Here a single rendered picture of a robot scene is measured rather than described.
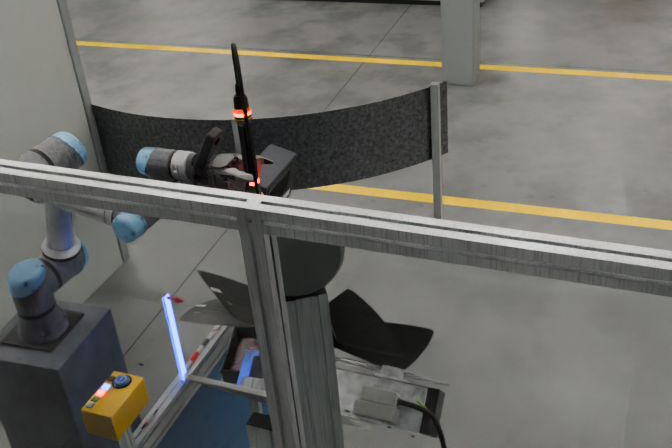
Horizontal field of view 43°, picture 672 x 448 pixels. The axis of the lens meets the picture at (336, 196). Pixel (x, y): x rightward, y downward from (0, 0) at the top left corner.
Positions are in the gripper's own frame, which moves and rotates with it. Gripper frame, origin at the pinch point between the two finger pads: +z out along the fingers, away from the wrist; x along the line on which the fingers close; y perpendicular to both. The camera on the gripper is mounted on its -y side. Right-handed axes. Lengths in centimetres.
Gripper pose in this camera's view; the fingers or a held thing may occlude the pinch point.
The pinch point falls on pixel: (261, 168)
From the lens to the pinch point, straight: 215.1
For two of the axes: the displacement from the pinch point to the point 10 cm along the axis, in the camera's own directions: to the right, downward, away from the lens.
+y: 0.8, 8.5, 5.1
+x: -3.7, 5.0, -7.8
